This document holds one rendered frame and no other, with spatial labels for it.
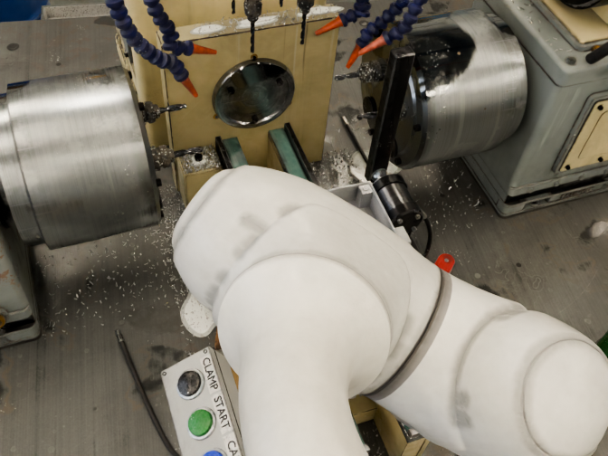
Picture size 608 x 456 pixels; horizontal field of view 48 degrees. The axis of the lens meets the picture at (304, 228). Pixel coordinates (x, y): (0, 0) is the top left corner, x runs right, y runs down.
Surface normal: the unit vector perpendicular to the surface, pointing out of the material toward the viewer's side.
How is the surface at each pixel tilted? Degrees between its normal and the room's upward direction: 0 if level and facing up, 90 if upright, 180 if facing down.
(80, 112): 17
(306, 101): 90
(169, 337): 0
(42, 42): 0
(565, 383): 27
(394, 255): 33
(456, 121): 73
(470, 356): 67
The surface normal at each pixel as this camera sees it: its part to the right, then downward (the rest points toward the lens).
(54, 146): 0.25, -0.06
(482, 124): 0.35, 0.65
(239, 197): -0.07, -0.57
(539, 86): -0.94, 0.22
